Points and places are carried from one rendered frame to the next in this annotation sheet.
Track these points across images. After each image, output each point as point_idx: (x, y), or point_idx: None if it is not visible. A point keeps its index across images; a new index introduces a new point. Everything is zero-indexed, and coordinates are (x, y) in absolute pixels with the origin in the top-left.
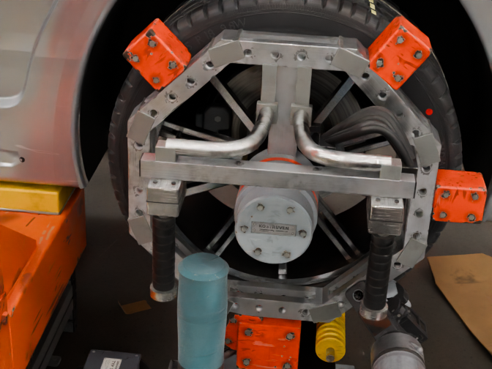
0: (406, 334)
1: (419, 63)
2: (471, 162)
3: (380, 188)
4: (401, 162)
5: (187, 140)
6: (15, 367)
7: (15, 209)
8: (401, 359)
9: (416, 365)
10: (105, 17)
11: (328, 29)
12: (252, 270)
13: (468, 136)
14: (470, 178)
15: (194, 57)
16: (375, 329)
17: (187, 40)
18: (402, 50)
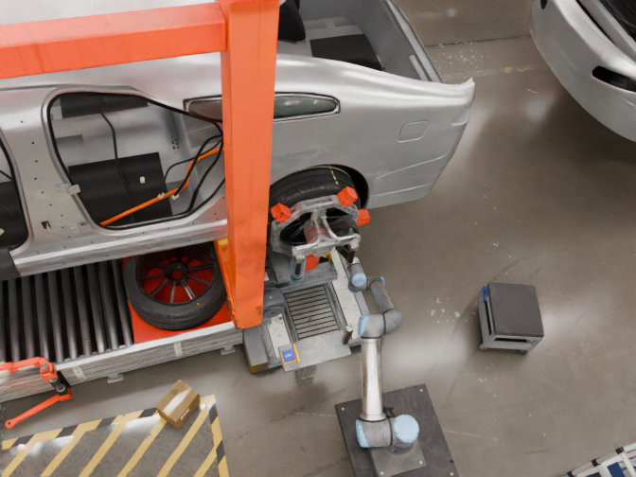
0: (354, 257)
1: (354, 201)
2: (354, 184)
3: (352, 241)
4: (354, 230)
5: (304, 245)
6: None
7: (225, 243)
8: (356, 267)
9: (360, 268)
10: None
11: (326, 192)
12: (301, 239)
13: (351, 172)
14: (364, 213)
15: (291, 210)
16: (344, 256)
17: (286, 203)
18: (349, 200)
